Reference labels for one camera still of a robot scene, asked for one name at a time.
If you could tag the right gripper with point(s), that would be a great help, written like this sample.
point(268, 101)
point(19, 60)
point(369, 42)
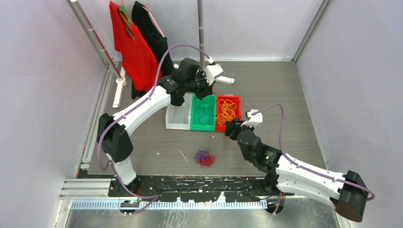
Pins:
point(235, 125)

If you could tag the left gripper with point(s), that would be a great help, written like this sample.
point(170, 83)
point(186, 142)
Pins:
point(207, 90)

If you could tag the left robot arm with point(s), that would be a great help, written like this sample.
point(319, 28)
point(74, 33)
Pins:
point(114, 131)

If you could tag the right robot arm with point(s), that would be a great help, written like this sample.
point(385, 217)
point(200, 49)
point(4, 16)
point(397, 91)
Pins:
point(345, 193)

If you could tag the green plastic bin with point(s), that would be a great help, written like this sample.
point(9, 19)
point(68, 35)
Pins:
point(203, 114)

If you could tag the white plastic bin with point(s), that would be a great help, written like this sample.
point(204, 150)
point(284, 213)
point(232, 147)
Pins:
point(179, 117)

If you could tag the garment rack centre pole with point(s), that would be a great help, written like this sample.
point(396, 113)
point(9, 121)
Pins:
point(205, 59)

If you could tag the red t-shirt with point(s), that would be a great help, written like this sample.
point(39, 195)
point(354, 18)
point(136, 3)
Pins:
point(138, 60)

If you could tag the black t-shirt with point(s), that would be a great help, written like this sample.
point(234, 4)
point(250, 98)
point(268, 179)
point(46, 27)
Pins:
point(157, 43)

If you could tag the pink clothes hanger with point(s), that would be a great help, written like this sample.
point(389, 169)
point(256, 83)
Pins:
point(148, 9)

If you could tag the green clothes hanger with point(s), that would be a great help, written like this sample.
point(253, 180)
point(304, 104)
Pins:
point(126, 21)

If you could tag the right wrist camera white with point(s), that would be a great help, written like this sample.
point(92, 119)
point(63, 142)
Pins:
point(254, 118)

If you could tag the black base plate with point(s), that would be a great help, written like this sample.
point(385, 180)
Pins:
point(202, 188)

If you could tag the aluminium rail frame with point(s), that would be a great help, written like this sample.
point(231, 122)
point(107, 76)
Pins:
point(107, 193)

